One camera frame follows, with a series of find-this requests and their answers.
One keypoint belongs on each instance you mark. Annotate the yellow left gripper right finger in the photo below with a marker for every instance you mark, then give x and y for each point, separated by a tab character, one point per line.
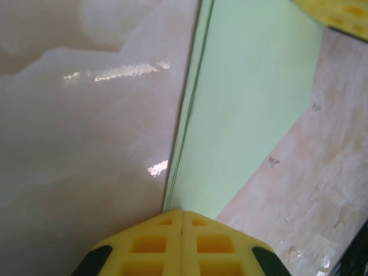
215	247

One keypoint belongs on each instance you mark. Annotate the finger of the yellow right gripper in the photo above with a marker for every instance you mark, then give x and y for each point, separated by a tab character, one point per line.
339	14

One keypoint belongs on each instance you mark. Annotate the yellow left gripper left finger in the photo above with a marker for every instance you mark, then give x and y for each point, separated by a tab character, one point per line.
149	247

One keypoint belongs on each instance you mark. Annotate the light green paper sheet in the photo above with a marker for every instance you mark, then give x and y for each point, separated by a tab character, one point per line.
253	100

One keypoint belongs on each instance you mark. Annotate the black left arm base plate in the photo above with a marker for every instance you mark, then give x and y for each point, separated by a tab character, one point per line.
359	258

